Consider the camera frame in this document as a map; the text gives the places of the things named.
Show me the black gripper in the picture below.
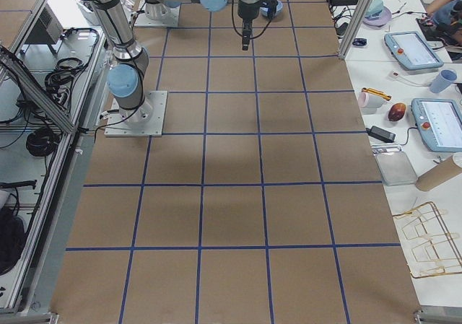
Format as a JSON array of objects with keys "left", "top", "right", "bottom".
[{"left": 237, "top": 0, "right": 261, "bottom": 51}]

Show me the blue bowl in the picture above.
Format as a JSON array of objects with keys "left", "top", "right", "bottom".
[{"left": 260, "top": 0, "right": 283, "bottom": 19}]

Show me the purple plate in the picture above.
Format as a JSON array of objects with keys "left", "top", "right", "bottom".
[{"left": 362, "top": 6, "right": 392, "bottom": 27}]

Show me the far teach pendant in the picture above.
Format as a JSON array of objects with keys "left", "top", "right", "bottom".
[{"left": 383, "top": 31, "right": 444, "bottom": 71}]

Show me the teach pendant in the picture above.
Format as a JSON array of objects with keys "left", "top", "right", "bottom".
[
  {"left": 383, "top": 31, "right": 444, "bottom": 71},
  {"left": 411, "top": 98, "right": 461, "bottom": 152}
]

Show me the black power adapter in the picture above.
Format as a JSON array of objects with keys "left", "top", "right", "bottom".
[{"left": 366, "top": 126, "right": 396, "bottom": 143}]

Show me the red mango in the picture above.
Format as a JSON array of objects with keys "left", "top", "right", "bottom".
[{"left": 388, "top": 102, "right": 406, "bottom": 122}]

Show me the light blue cup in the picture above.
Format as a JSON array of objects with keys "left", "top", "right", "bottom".
[{"left": 430, "top": 69, "right": 458, "bottom": 94}]

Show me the near teach pendant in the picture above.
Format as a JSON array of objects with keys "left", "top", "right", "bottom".
[{"left": 411, "top": 98, "right": 461, "bottom": 152}]

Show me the cardboard tube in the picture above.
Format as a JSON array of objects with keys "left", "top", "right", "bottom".
[{"left": 415, "top": 152, "right": 461, "bottom": 191}]

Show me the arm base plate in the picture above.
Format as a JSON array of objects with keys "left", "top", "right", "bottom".
[
  {"left": 104, "top": 91, "right": 168, "bottom": 137},
  {"left": 134, "top": 4, "right": 180, "bottom": 28}
]

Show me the aluminium frame post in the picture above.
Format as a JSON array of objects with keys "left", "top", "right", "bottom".
[{"left": 339, "top": 0, "right": 372, "bottom": 60}]

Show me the gold wire rack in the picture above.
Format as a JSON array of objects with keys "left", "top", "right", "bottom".
[{"left": 393, "top": 201, "right": 461, "bottom": 279}]

